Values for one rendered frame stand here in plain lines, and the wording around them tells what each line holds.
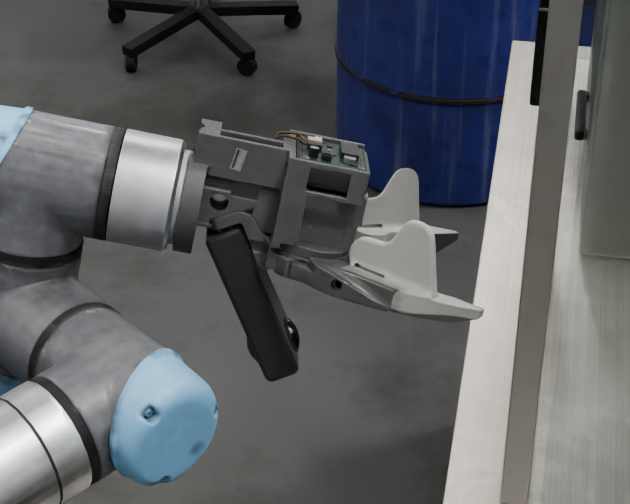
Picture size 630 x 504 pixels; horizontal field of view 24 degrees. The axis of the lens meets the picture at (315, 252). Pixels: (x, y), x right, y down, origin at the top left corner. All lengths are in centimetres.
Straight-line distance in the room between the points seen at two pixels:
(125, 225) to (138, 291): 265
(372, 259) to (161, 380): 16
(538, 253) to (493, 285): 60
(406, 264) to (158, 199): 16
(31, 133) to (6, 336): 13
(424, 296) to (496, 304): 111
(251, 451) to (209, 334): 42
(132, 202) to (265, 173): 9
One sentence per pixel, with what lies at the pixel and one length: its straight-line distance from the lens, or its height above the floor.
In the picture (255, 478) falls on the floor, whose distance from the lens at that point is 305.
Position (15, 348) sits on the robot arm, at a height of 151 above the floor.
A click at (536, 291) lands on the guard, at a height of 123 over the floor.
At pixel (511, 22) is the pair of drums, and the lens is 365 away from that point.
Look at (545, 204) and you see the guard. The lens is 143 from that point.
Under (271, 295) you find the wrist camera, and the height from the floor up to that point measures 151.
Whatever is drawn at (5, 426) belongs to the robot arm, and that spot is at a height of 153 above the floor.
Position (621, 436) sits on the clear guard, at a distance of 162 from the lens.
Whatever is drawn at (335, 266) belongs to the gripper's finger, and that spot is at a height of 156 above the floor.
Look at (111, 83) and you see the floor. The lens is 451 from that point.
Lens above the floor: 209
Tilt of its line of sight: 34 degrees down
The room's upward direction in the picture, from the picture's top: straight up
